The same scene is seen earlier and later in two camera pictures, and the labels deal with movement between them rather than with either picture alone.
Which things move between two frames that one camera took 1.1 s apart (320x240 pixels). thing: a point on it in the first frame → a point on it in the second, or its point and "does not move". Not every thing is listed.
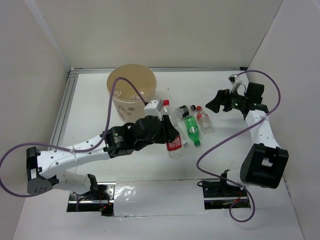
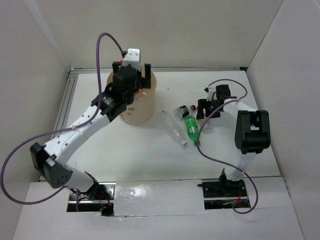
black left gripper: [168, 133] → [146, 80]
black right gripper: [215, 104] → [203, 103]
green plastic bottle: [192, 129] does not move
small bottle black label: [183, 111] does not move
